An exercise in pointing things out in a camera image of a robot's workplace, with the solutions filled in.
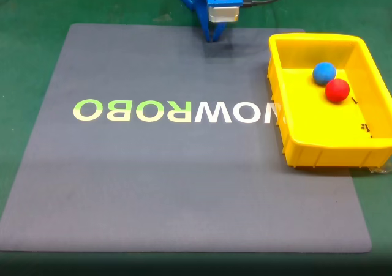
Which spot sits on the silver camera box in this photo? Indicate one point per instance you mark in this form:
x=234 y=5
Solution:
x=223 y=14

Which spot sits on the yellow plastic bin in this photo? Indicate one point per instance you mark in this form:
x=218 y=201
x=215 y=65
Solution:
x=321 y=129

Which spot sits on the clear plastic wrap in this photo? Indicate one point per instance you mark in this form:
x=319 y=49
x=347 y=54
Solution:
x=379 y=169

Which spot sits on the red ball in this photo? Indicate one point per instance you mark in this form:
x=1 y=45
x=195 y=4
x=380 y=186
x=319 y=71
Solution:
x=337 y=91

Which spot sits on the blue ball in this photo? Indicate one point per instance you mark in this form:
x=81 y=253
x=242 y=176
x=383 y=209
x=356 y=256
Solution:
x=323 y=72

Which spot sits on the grey mat with NOWROBO print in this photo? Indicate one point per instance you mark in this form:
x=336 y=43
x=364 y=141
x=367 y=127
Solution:
x=153 y=181

